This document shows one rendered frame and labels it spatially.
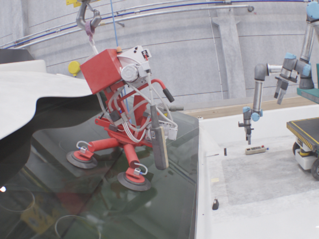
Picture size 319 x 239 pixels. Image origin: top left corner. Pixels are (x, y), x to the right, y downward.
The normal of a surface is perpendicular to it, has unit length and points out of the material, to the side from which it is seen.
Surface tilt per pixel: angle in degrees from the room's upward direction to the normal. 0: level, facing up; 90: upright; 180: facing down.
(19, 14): 90
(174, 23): 90
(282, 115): 90
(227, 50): 90
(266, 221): 5
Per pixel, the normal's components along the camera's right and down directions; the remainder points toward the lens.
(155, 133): -0.68, 0.24
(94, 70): -0.14, 0.22
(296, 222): -0.15, -0.92
